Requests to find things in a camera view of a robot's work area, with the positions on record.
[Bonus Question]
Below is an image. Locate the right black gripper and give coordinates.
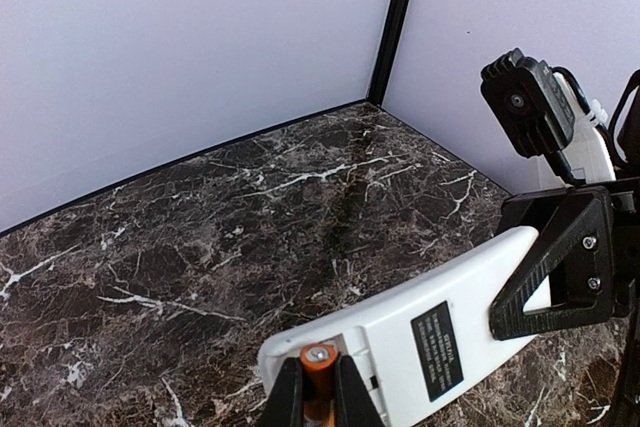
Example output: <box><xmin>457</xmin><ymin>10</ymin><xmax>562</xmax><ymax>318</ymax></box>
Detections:
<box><xmin>489</xmin><ymin>186</ymin><xmax>639</xmax><ymax>340</ymax></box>

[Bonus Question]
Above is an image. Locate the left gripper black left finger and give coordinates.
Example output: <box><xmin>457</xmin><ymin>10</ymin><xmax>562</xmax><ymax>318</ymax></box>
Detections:
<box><xmin>259</xmin><ymin>358</ymin><xmax>304</xmax><ymax>427</ymax></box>

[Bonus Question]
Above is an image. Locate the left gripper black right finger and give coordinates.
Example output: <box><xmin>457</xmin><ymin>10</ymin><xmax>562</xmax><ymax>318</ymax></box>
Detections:
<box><xmin>334</xmin><ymin>355</ymin><xmax>384</xmax><ymax>427</ymax></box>

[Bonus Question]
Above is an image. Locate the orange battery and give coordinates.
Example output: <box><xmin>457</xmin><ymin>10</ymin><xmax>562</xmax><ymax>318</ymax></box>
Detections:
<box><xmin>299</xmin><ymin>343</ymin><xmax>338</xmax><ymax>426</ymax></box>

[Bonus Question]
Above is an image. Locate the white red remote control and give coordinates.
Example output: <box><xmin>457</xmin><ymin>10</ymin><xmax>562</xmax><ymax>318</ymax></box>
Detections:
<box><xmin>258</xmin><ymin>226</ymin><xmax>538</xmax><ymax>426</ymax></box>

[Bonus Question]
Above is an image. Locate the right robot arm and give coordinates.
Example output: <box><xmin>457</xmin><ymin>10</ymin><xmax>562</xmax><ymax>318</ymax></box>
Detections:
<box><xmin>489</xmin><ymin>175</ymin><xmax>639</xmax><ymax>426</ymax></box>

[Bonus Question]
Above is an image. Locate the right black frame post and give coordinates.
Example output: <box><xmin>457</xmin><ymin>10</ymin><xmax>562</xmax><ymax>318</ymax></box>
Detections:
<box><xmin>366</xmin><ymin>0</ymin><xmax>410</xmax><ymax>107</ymax></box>

